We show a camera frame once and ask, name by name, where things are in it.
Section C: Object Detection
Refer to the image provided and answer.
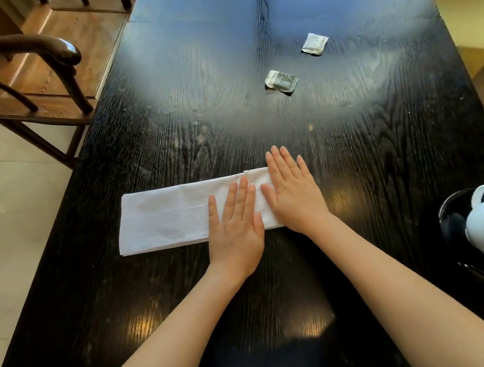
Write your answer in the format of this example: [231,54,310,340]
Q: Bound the yellow seat cushion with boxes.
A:
[430,0,484,82]

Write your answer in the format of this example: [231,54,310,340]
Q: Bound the white cloth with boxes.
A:
[112,165,285,257]

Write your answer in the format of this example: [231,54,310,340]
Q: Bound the grey foil packet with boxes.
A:
[263,67,301,98]

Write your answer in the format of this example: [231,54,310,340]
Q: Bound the person's left forearm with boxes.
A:
[70,262,255,367]

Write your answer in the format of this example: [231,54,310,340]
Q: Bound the dark wooden armchair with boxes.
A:
[0,23,105,177]

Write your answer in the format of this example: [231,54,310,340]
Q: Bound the person's right forearm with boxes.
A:
[306,197,484,367]

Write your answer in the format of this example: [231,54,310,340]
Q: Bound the white paper packet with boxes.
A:
[300,31,331,58]

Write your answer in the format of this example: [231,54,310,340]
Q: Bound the person's left hand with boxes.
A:
[201,176,271,286]

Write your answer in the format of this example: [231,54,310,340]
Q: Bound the person's right hand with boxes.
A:
[257,140,333,242]

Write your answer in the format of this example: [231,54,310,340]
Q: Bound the black glossy saucer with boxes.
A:
[436,187,484,303]

